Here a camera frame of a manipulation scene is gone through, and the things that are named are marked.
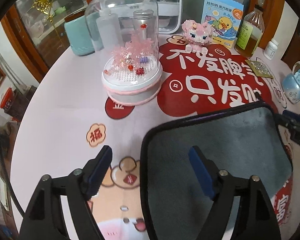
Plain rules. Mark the cartoon printed tablecloth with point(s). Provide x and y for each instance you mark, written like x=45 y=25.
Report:
x=71 y=117

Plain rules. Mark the purple and grey towel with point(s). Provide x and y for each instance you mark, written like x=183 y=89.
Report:
x=243 y=140

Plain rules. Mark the teal cylindrical container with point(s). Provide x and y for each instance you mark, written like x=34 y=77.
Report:
x=78 y=35

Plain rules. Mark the small white pill bottle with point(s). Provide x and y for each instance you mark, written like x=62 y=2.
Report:
x=271 y=49

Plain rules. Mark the white plastic appliance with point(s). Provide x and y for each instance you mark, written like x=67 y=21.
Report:
x=165 y=5

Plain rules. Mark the blue duck carton box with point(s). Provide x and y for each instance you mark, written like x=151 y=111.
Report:
x=225 y=17

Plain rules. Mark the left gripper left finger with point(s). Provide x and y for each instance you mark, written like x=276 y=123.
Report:
x=44 y=217

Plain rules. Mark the wooden glass door cabinet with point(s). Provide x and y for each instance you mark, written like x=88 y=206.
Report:
x=35 y=29

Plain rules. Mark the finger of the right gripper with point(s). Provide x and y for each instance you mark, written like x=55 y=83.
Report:
x=292 y=115
x=285 y=121

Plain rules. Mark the oil bottle with green label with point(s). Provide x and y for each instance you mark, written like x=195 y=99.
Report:
x=250 y=33

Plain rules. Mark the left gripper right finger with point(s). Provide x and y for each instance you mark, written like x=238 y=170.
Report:
x=255 y=216

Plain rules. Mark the red plastic basket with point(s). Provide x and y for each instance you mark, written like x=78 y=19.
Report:
x=7 y=97

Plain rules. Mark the translucent white squeeze bottle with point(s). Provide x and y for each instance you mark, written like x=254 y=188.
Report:
x=109 y=29

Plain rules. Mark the glass dome pink flower ornament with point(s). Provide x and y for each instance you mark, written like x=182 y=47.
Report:
x=130 y=73

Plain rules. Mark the pink brick block figure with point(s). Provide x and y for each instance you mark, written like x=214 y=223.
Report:
x=198 y=35

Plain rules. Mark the blue snow globe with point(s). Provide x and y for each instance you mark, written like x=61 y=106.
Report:
x=291 y=84

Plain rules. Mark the silver metal can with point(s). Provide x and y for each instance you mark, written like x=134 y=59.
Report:
x=143 y=22

